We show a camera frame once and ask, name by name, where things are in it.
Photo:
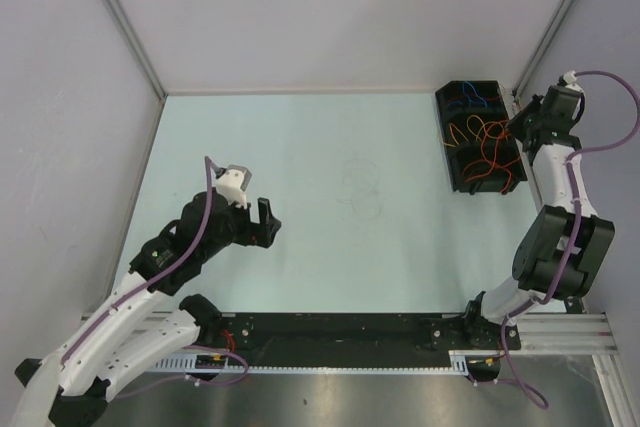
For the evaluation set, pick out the white slotted cable duct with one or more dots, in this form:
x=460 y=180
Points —
x=184 y=362

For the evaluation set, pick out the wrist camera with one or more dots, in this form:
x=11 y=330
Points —
x=569 y=80
x=231 y=183

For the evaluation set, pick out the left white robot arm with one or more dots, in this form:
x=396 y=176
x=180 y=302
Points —
x=74 y=385

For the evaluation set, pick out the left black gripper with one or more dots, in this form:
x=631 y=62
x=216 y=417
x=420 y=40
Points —
x=261 y=233

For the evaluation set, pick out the right aluminium frame post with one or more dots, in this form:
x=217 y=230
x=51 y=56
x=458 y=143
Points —
x=558 y=18

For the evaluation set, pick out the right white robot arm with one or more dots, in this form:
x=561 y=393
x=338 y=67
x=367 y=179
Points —
x=564 y=248

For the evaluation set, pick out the left aluminium frame post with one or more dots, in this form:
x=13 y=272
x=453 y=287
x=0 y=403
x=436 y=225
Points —
x=132 y=41

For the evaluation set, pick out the aluminium frame post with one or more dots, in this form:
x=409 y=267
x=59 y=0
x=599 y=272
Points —
x=558 y=18
x=132 y=41

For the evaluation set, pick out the black compartment bin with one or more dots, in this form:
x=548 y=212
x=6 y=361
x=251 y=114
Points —
x=480 y=155

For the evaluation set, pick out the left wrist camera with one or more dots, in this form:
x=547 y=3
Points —
x=231 y=183

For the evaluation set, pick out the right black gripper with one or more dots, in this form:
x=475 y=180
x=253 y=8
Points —
x=514 y=125

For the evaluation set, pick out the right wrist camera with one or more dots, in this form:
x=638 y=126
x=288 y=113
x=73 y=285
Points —
x=569 y=80

